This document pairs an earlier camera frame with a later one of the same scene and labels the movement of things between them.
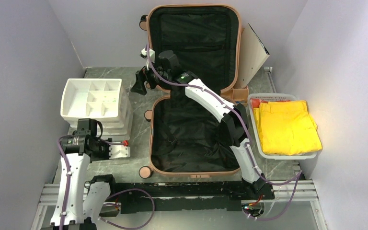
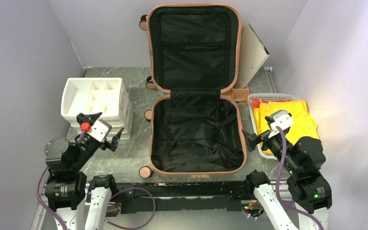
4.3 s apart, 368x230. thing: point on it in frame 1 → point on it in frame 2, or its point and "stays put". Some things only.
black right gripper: [142, 75] → [253, 138]
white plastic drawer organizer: [106, 100] stays put
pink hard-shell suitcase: [193, 41] stays put
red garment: [255, 103] stays put
